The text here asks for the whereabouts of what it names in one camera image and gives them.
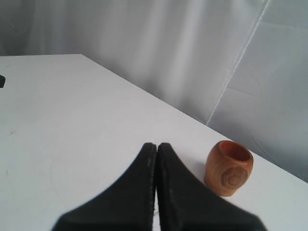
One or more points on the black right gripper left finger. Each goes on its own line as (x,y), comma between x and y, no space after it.
(127,205)

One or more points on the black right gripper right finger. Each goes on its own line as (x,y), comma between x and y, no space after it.
(185,204)

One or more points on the wooden mortar cup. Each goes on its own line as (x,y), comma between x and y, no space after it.
(228,167)

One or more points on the black object at table edge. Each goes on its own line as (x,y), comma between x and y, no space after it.
(2,81)

